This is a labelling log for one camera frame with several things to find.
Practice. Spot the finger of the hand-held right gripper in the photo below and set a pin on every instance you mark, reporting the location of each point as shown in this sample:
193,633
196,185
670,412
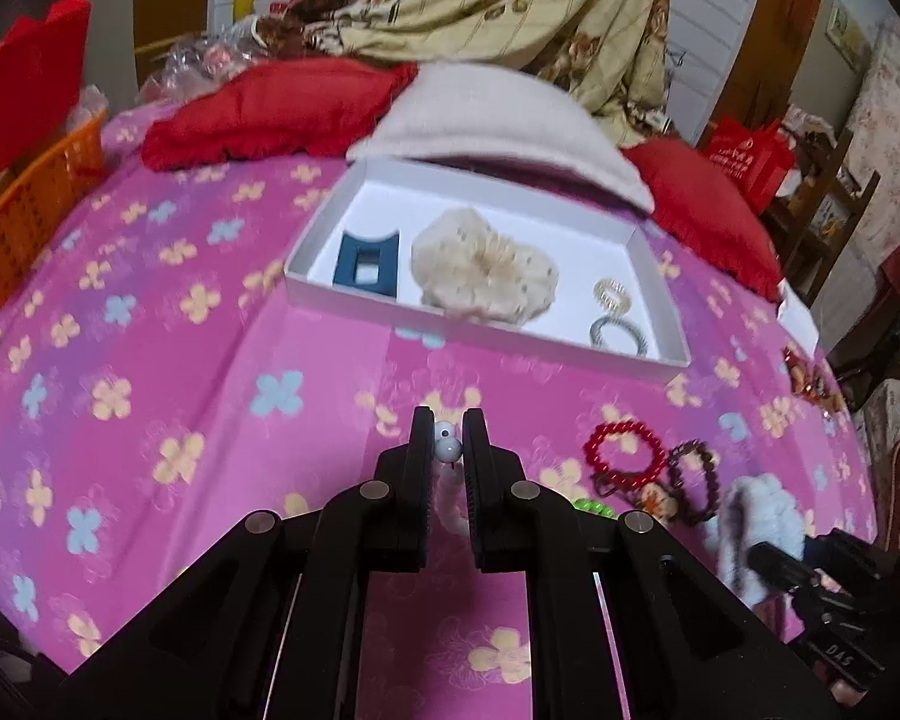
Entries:
780,566
862,559

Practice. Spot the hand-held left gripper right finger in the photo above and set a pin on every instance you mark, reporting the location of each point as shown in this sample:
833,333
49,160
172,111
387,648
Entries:
474,465

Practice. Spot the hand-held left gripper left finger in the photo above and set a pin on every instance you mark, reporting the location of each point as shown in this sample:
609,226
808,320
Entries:
429,457

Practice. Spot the white fluffy scrunchie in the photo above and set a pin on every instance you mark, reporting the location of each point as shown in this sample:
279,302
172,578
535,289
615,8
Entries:
765,517

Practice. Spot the cream dotted scrunchie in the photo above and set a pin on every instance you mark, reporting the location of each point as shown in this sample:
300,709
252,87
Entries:
457,262

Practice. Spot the blue hair claw clip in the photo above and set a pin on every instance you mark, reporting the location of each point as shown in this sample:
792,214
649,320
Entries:
349,262

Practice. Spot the white shallow cardboard box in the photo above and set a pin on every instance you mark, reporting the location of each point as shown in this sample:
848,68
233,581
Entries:
450,191

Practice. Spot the white card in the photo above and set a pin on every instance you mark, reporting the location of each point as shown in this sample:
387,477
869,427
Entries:
799,315

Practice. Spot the pink floral bedsheet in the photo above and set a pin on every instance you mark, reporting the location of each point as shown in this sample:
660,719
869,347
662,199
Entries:
157,360

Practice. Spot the white pillow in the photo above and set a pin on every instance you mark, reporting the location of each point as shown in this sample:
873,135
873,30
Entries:
495,120

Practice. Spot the wooden chair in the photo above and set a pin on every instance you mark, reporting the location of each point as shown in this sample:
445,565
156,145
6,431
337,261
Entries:
847,210

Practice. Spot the red frilled pillow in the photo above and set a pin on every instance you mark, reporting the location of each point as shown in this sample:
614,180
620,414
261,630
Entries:
270,112
705,202

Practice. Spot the red shopping bag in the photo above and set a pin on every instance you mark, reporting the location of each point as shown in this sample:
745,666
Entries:
750,157

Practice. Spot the floral curtain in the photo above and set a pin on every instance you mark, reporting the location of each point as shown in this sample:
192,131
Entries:
892,150

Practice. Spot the clear plastic bags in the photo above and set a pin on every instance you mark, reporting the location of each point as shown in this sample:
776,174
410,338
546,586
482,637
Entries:
195,64

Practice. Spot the cream floral blanket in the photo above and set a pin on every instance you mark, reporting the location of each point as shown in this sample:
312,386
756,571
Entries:
495,0

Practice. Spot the orange plastic basket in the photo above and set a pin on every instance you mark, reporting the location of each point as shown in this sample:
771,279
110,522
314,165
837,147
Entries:
30,202

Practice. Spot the yellow tube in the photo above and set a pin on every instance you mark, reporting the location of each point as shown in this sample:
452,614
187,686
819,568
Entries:
240,9

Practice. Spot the white slatted headboard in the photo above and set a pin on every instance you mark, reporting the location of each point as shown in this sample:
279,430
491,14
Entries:
712,30

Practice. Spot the red paper bag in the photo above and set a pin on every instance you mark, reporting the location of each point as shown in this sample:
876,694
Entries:
22,90

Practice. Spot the framed wall picture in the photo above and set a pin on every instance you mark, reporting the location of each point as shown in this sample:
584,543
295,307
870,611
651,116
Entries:
847,30

